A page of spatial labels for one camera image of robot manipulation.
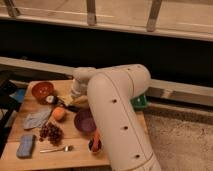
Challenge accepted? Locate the grey cloth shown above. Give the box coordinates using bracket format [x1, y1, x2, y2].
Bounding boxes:
[23, 107, 52, 130]

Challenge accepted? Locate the blue sponge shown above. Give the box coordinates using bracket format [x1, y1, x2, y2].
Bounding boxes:
[16, 134, 36, 158]

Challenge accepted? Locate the black chair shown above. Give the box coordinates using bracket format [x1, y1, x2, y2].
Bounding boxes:
[0, 70, 21, 157]

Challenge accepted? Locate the dark cup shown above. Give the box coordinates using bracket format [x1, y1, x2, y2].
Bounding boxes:
[88, 139, 102, 154]

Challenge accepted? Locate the yellow red apple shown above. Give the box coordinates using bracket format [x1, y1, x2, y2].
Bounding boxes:
[52, 107, 66, 121]

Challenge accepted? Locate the orange carrot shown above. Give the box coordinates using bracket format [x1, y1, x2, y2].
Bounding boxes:
[92, 129, 100, 152]

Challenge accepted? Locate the red grapes bunch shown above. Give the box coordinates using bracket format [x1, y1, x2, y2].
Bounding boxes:
[39, 122, 63, 146]

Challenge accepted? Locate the red bowl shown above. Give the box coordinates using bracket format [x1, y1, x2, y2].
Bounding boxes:
[31, 81, 54, 101]

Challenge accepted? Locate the purple bowl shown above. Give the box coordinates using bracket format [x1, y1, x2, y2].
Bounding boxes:
[74, 109, 96, 134]

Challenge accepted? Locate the blue object at table edge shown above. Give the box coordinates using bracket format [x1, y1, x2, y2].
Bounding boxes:
[11, 88, 26, 103]

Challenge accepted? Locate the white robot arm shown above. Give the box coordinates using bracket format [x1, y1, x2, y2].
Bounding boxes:
[71, 64, 161, 171]

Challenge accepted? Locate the metal spoon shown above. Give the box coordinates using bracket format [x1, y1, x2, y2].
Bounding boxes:
[40, 145, 73, 153]

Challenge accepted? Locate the black handled utensil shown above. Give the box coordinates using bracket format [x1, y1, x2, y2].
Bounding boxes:
[45, 95, 80, 112]

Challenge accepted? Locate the green plastic tray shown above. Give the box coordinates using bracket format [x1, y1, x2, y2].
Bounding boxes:
[131, 94, 147, 110]

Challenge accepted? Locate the yellow banana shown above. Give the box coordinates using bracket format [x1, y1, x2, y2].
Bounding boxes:
[61, 95, 89, 108]

